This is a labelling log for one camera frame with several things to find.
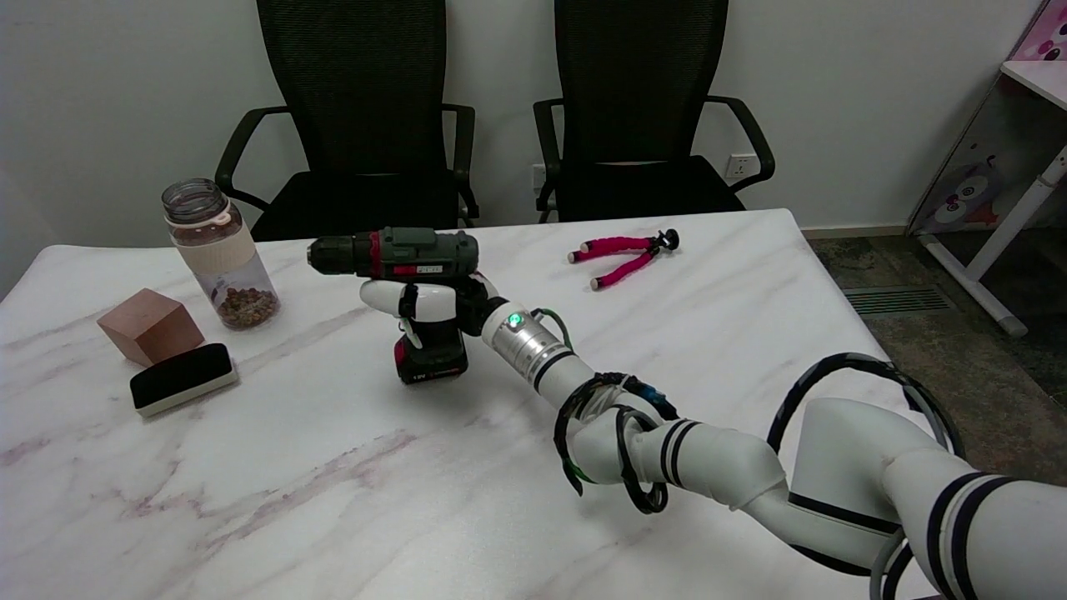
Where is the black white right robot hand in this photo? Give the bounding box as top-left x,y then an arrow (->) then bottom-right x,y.
359,272 -> 506,338

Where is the green power screwdriver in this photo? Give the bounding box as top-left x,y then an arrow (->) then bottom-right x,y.
307,227 -> 481,386

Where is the black mesh office chair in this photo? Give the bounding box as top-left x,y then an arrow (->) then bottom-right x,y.
214,0 -> 480,243
533,0 -> 776,224

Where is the pink flexible mini tripod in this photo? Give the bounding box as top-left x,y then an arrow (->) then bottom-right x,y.
567,228 -> 680,292

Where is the glass jar with beige sleeve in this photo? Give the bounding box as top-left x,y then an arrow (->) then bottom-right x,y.
161,177 -> 281,332

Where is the black white board eraser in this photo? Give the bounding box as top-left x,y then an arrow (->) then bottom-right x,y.
128,342 -> 240,419

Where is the brown wooden cube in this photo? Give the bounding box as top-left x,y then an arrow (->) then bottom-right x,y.
96,288 -> 206,368

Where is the floor vent grille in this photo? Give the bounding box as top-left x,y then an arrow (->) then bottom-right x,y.
842,287 -> 955,316

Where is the white desk with cartoon panel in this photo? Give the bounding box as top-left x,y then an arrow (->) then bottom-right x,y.
905,0 -> 1067,338

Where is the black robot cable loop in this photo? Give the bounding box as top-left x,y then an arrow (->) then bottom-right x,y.
554,372 -> 680,515

